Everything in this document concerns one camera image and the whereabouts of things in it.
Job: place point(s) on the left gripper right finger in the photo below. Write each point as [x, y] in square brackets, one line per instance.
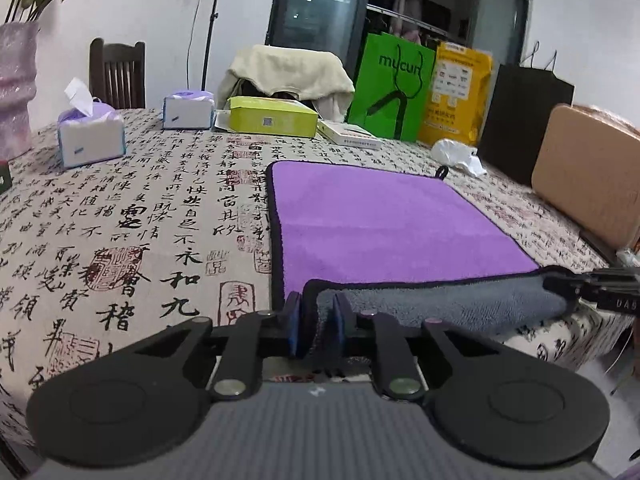
[379, 338]

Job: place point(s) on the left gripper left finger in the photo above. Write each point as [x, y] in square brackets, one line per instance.
[242, 348]

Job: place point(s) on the purple and grey towel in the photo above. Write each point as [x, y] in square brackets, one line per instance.
[405, 245]

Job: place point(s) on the pink hard case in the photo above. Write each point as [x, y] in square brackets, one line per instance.
[588, 168]

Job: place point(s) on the calligraphy print tablecloth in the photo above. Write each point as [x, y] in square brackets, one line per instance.
[93, 257]

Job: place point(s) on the crumpled white tissue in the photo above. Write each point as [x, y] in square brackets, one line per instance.
[457, 155]

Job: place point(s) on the white flat box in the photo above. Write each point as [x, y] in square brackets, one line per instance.
[351, 136]

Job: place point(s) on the black paper bag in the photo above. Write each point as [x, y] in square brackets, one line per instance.
[517, 119]

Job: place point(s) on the lime green box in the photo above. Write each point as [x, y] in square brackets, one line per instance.
[272, 117]

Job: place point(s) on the purple white tissue pack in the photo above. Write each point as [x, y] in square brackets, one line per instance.
[189, 110]

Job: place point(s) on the yellow plastic bag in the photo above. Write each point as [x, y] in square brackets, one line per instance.
[458, 95]

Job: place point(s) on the green mucun paper bag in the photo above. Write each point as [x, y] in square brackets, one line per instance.
[391, 89]

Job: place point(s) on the cream cloth covered chair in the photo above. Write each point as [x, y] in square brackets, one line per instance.
[318, 77]

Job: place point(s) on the purple tissue pack with tissue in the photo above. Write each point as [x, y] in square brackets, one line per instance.
[90, 131]

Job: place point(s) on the dark wooden chair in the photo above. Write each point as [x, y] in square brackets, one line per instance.
[117, 74]

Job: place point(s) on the red and green box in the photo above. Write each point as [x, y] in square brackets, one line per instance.
[5, 176]

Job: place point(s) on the studio light on stand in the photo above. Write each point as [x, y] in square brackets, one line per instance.
[213, 17]

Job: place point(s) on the black framed glass door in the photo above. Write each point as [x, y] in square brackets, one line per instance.
[342, 27]

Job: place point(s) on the pink textured vase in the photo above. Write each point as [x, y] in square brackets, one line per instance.
[17, 86]

